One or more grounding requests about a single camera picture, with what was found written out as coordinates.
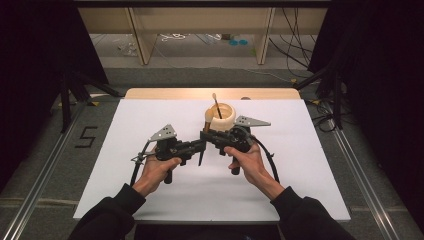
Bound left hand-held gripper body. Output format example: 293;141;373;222
148;124;193;185

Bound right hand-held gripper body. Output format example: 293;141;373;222
217;115;272;176

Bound large-headed black makeup brush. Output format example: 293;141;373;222
198;108;215;167

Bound ribbed wooden brush holder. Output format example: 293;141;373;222
206;102;237;132

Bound small-headed black makeup brush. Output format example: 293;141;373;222
211;92;224;120

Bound person's left hand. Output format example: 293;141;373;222
131;146;183;198

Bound person's right hand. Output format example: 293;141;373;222
223;143;286;201

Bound wooden table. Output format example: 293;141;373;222
123;87;302;101

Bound white table mat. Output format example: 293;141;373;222
72;98;352;223

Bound black metal stand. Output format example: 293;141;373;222
59;64;122;134
293;58;345;131

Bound light wooden shelf unit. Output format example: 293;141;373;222
79;7;329;66

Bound black curtain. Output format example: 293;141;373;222
307;0;424;233
0;0;111;193

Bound left hand-held gripper cable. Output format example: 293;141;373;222
129;140;158;187

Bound hand-held gripper cable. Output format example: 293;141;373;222
250;133;281;184
129;140;158;187

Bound right hand-held gripper cable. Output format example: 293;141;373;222
250;133;281;184

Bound black floor cables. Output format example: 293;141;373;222
307;99;337;133

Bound white cord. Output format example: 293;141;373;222
159;32;188;43

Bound hanging black cables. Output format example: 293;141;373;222
268;7;318;80

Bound aluminium rail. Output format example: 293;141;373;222
330;127;402;240
0;102;88;240

